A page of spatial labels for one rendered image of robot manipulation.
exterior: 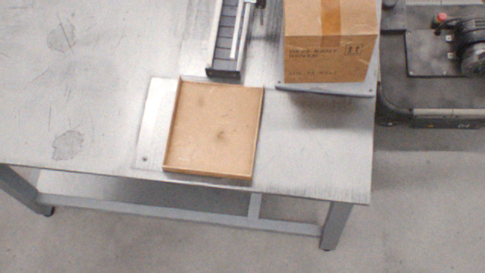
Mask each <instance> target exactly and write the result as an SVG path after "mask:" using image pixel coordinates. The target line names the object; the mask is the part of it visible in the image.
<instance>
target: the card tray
mask: <svg viewBox="0 0 485 273"><path fill-rule="evenodd" d="M263 93H264V82H262V88H261V87H253V86H245V85H236V84H228V83H212V82H203V81H194V80H182V79H181V76H180V74H179V76H178V81H177V88H176V92H175V97H174V104H173V108H172V113H171V120H170V125H169V129H168V133H167V141H165V146H164V153H163V158H162V162H161V168H162V169H163V171H173V172H180V173H188V174H195V175H202V176H209V177H223V178H230V179H237V180H252V176H253V170H254V164H255V153H256V146H257V141H258V129H259V123H260V117H261V106H262V99H263Z"/></svg>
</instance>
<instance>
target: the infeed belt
mask: <svg viewBox="0 0 485 273"><path fill-rule="evenodd" d="M238 7H239V0H223V3H222V9H221V16H220V22H219V27H218V31H217V35H216V40H215V45H214V54H213V58H212V63H211V67H208V69H211V70H212V71H228V72H236V66H237V61H238V56H239V46H240V41H241V35H242V30H243V20H244V15H245V9H246V3H243V7H242V16H241V21H240V27H239V35H238V42H237V47H236V57H234V60H230V52H231V46H232V41H233V32H235V27H236V17H237V12H238Z"/></svg>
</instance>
